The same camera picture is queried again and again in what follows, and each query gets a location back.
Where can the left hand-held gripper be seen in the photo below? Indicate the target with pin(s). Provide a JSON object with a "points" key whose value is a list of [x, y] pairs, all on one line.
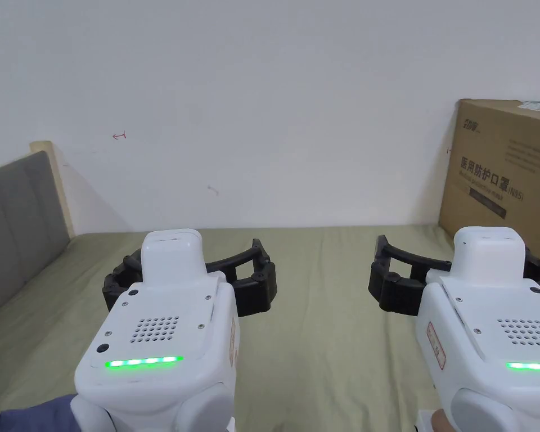
{"points": [[162, 315]]}

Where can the grey padded headboard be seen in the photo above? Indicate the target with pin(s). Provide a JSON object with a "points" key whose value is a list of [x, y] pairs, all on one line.
{"points": [[18, 225]]}

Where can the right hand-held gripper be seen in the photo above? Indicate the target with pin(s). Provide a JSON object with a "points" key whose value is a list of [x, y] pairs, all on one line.
{"points": [[499, 324]]}

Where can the brown cardboard carton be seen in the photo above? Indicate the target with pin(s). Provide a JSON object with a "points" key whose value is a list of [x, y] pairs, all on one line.
{"points": [[504, 180]]}

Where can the person's right hand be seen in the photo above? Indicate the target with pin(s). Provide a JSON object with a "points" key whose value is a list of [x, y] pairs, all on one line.
{"points": [[441, 423]]}

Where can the bed with pale green sheet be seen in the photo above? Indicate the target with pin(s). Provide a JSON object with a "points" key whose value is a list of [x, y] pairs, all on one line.
{"points": [[324, 351]]}

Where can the dark blue garment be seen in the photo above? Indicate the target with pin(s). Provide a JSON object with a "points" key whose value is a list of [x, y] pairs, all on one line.
{"points": [[31, 416]]}

